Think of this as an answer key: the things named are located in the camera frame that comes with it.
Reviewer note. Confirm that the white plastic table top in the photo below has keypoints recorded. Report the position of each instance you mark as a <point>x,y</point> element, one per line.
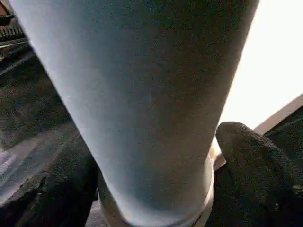
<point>265,61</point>

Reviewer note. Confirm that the white plastic table leg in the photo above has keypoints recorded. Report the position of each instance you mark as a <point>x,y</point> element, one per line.
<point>142,94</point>

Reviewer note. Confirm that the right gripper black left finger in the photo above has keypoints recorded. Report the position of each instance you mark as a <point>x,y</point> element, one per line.
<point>52,194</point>

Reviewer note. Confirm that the black plastic mat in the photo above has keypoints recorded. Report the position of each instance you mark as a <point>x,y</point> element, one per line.
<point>28,118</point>

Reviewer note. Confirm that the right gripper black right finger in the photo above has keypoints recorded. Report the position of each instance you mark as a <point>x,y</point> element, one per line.
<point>260,179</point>

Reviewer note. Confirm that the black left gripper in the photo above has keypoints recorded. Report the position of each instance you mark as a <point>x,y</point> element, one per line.
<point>10,30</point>

